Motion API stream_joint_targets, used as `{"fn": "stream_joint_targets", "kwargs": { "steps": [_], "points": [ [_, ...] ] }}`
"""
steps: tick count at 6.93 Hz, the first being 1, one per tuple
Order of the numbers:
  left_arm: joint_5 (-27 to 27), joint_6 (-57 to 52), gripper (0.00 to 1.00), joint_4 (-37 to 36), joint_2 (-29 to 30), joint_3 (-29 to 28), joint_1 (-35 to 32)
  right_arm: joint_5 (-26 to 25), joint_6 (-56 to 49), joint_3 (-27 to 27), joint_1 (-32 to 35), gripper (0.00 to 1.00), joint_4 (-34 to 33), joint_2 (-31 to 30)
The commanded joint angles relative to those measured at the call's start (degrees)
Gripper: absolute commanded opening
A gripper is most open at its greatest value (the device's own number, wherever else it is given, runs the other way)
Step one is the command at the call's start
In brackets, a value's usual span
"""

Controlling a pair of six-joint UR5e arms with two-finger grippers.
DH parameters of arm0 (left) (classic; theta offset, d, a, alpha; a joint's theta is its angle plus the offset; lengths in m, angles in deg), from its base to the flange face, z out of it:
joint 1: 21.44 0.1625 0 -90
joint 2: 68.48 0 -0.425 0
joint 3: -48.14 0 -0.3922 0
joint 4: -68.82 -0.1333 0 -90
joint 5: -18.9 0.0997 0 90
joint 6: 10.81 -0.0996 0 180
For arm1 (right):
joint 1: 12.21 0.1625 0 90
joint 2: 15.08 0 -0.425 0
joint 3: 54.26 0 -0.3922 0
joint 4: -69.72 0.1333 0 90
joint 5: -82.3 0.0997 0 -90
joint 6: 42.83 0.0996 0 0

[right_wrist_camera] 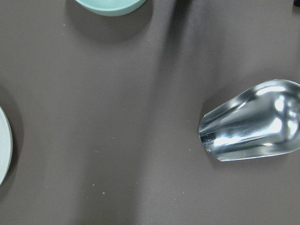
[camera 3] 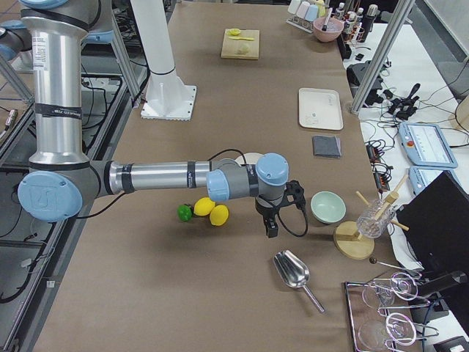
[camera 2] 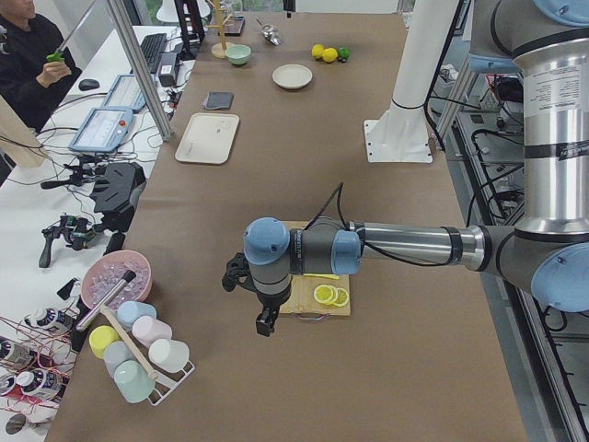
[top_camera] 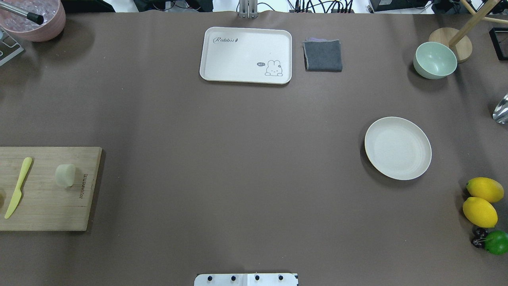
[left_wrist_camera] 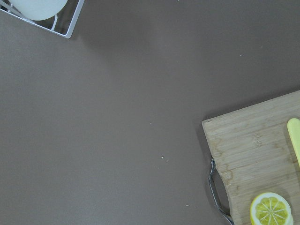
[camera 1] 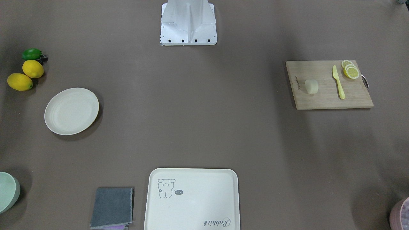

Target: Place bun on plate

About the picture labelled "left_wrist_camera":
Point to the white wire rack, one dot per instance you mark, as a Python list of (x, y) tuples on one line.
[(61, 24)]

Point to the lemon half slice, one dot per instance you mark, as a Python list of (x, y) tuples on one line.
[(270, 209)]

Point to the yellow plastic knife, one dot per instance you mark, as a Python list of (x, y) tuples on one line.
[(293, 127)]

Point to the white cup in rack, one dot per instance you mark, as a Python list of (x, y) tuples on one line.
[(38, 10)]

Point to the wooden cutting board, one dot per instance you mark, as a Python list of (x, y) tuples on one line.
[(253, 154)]

